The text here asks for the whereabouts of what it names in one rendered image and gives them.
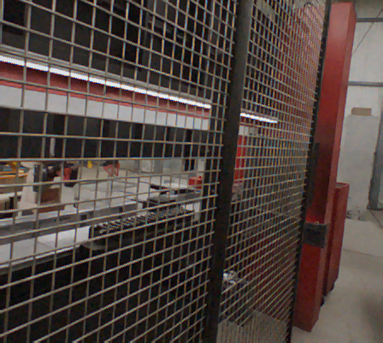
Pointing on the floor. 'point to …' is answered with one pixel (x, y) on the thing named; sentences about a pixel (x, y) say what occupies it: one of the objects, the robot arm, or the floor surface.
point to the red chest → (335, 238)
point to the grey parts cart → (104, 186)
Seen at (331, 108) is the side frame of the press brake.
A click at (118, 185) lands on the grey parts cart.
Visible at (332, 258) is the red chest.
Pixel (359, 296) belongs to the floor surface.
